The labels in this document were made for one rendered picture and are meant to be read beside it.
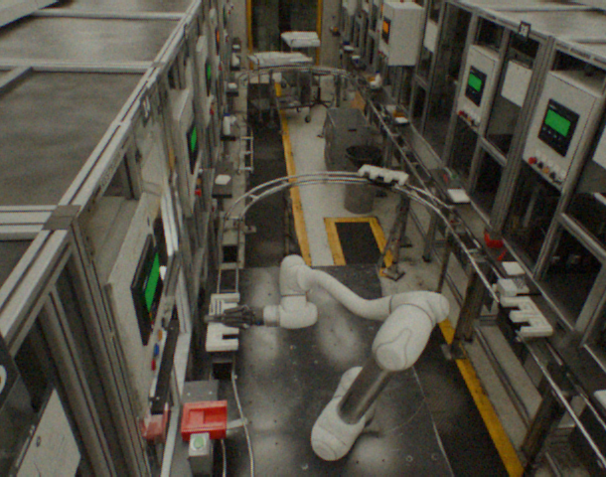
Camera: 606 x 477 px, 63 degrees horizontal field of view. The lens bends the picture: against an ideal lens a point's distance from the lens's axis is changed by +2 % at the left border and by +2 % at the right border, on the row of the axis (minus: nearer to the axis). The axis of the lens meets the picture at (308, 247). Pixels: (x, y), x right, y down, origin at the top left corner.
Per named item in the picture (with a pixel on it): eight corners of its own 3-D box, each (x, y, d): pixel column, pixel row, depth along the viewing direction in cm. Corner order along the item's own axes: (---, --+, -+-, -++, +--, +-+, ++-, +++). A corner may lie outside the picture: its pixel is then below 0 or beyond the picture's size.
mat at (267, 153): (314, 276, 409) (314, 275, 408) (243, 278, 403) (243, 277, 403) (279, 82, 892) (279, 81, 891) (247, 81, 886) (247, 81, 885)
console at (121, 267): (154, 419, 130) (123, 282, 104) (39, 427, 127) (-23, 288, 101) (175, 313, 164) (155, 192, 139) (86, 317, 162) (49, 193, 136)
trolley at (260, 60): (258, 129, 691) (256, 58, 637) (246, 116, 733) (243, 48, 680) (315, 122, 721) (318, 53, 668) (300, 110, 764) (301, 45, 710)
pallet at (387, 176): (357, 182, 383) (358, 170, 377) (363, 175, 393) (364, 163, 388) (401, 192, 370) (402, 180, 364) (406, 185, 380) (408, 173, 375)
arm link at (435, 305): (396, 284, 170) (381, 305, 160) (446, 279, 159) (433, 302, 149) (409, 315, 174) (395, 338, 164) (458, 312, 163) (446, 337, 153)
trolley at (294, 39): (323, 100, 808) (326, 38, 754) (289, 102, 796) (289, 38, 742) (311, 86, 876) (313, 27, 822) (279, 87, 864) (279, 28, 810)
